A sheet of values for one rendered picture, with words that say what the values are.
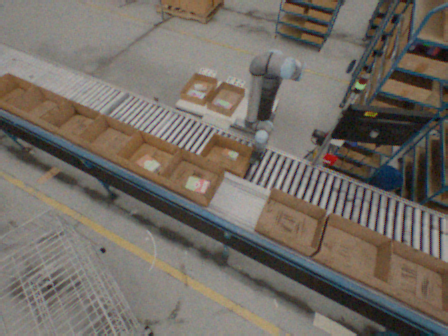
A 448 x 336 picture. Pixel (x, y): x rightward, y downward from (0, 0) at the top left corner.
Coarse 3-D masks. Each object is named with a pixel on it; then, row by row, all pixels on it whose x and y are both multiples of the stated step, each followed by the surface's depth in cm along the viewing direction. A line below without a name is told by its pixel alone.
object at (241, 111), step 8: (248, 96) 266; (176, 104) 255; (184, 104) 255; (192, 104) 255; (240, 104) 258; (200, 112) 249; (208, 112) 249; (216, 112) 250; (240, 112) 251; (232, 120) 244
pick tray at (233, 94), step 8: (216, 88) 256; (224, 88) 270; (232, 88) 265; (240, 88) 260; (216, 96) 263; (224, 96) 263; (232, 96) 263; (240, 96) 250; (208, 104) 246; (232, 104) 256; (224, 112) 244; (232, 112) 246
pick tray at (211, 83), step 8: (192, 80) 271; (200, 80) 277; (208, 80) 273; (216, 80) 264; (184, 88) 258; (192, 88) 269; (208, 88) 270; (184, 96) 253; (192, 96) 248; (208, 96) 256; (200, 104) 253
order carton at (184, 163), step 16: (176, 160) 187; (192, 160) 191; (208, 160) 180; (160, 176) 170; (176, 176) 188; (192, 176) 189; (208, 176) 189; (176, 192) 180; (192, 192) 165; (208, 192) 181
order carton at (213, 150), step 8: (216, 136) 213; (208, 144) 209; (216, 144) 223; (224, 144) 217; (232, 144) 212; (240, 144) 207; (200, 152) 198; (208, 152) 217; (216, 152) 219; (240, 152) 215; (248, 152) 210; (216, 160) 214; (224, 160) 215; (232, 160) 215; (240, 160) 215; (248, 160) 196; (232, 168) 209; (240, 168) 210; (240, 176) 192
